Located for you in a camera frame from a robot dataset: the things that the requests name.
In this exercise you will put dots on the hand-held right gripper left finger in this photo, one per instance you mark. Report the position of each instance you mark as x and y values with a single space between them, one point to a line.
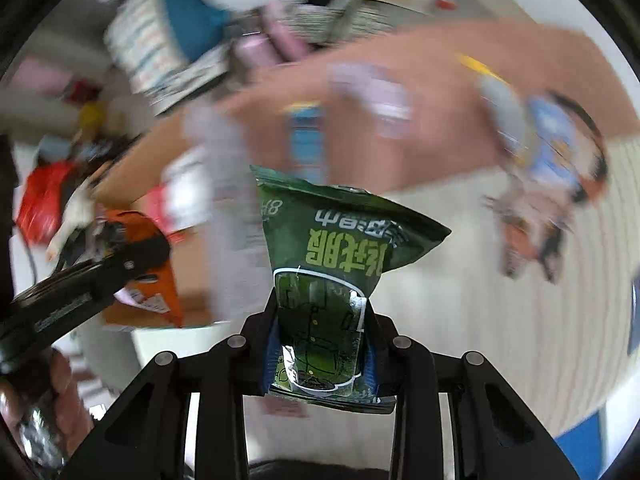
269 366

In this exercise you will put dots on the grey and blue packet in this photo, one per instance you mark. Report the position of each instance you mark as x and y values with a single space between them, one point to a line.
542 135

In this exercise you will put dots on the orange snack packet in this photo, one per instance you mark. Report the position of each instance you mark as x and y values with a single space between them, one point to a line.
161 290

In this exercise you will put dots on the green snack packet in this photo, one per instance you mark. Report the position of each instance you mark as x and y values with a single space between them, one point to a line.
340 232

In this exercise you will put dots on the brown cardboard box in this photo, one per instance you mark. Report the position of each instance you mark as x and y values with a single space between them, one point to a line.
430 160

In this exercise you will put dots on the yellow toy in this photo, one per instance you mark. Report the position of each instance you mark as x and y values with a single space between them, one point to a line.
91 116

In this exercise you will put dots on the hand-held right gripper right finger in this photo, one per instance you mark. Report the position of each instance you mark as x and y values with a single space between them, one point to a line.
371 367

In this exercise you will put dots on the person's left hand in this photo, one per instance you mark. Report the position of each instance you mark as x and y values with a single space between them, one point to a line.
65 392

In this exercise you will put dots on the printed patterned box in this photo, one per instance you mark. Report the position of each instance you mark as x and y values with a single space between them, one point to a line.
145 55

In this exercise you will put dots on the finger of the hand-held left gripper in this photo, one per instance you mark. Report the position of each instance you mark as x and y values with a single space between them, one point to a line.
134 252

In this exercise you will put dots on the blue floor mat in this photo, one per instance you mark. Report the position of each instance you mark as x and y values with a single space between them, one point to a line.
587 447

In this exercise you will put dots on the red bag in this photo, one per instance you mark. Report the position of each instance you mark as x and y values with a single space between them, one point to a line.
42 200

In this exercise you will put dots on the pink soft item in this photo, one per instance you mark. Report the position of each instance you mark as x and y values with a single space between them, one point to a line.
272 40

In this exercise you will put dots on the white plastic packet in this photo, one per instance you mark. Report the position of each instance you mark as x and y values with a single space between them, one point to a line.
225 200

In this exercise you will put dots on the blue cloth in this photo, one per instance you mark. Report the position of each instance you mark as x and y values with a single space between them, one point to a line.
192 15

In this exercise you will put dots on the pale lilac packet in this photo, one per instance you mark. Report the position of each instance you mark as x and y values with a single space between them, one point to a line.
372 97

